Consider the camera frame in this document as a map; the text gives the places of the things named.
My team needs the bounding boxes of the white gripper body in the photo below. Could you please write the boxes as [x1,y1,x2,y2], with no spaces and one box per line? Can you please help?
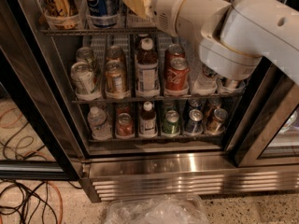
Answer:
[150,0,202,38]

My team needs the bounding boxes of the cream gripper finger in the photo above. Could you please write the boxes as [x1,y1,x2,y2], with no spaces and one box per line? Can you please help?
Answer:
[122,0,152,19]

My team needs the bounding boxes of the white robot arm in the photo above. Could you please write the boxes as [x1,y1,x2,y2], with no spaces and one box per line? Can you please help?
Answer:
[122,0,299,84]

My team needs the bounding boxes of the blue pepsi can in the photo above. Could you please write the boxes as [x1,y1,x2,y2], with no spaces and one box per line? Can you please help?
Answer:
[87,0,120,28]

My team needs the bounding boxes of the red coke can middle rear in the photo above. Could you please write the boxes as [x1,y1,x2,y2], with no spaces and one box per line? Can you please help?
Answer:
[164,44,185,63]

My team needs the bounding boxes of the red coke can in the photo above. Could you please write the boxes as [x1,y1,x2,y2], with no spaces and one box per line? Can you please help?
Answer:
[164,44,185,63]
[165,57,189,91]

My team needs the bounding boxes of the orange can middle shelf rear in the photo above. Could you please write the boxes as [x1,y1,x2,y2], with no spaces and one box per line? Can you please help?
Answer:
[106,46,126,63]

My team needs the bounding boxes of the orange can shelf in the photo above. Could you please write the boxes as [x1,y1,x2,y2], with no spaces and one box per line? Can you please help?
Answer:
[106,46,126,63]
[105,60,127,94]

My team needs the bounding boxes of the red coke can middle front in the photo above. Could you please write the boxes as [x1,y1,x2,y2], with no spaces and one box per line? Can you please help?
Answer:
[165,57,189,91]

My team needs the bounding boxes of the brown tea bottle middle shelf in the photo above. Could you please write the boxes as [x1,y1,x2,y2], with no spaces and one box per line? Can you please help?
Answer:
[135,38,159,97]

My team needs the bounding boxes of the brown tea bottle shelf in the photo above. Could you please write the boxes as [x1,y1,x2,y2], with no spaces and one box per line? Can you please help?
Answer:
[139,102,156,137]
[135,38,159,97]

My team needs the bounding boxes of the clear water bottle middle shelf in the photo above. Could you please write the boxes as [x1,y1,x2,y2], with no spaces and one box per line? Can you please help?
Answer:
[197,64,218,91]

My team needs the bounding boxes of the clear water bottle shelf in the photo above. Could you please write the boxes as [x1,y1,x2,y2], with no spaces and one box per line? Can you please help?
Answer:
[197,64,218,91]
[88,106,111,140]

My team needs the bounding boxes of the orange can middle shelf front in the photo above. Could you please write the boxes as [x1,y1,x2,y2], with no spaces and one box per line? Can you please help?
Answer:
[105,60,127,94]

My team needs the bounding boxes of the silver can middle shelf rear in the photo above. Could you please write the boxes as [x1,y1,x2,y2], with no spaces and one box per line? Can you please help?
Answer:
[76,47,94,66]

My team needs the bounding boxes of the silver can shelf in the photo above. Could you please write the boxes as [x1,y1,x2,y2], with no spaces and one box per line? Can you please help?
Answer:
[76,47,94,66]
[71,62,99,100]

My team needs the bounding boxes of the yellow can top shelf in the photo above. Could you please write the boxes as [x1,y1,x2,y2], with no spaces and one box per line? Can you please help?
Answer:
[45,0,78,29]

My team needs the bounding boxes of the blue can middle shelf front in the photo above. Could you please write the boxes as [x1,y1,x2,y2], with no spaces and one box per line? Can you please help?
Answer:
[224,78,241,89]

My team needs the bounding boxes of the blue can shelf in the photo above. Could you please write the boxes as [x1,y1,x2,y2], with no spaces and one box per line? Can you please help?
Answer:
[224,78,241,89]
[184,109,203,133]
[186,99,202,111]

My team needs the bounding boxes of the silver can middle shelf front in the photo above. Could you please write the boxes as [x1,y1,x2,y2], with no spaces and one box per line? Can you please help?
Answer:
[71,62,99,100]

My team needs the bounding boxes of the blue can bottom shelf rear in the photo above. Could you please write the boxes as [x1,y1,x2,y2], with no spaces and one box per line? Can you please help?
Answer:
[186,99,202,111]

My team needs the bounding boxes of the stainless steel glass-door fridge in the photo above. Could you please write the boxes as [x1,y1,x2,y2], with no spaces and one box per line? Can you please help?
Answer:
[0,0,299,202]

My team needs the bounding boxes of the gold can bottom shelf front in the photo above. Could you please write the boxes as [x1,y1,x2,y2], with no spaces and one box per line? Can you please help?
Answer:
[206,108,228,134]

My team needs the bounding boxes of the brown tea bottle bottom shelf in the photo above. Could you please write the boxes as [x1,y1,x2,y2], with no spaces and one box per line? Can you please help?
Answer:
[139,102,156,137]

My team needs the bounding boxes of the blue can bottom shelf front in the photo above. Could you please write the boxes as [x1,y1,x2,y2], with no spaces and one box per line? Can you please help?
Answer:
[184,109,203,133]

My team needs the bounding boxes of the green can bottom shelf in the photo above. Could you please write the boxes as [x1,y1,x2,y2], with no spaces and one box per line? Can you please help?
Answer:
[162,110,179,135]

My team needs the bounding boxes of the clear water bottle bottom shelf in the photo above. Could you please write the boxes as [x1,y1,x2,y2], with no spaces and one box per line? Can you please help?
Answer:
[88,106,111,140]

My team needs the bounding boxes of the red can bottom shelf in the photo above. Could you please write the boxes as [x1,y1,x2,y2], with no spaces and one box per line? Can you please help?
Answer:
[116,113,134,136]

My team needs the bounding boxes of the clear plastic bag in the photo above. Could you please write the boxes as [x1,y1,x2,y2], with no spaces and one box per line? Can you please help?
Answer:
[104,194,210,224]

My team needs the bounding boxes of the black and orange floor cables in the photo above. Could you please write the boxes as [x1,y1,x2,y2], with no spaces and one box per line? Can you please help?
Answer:
[0,107,82,224]

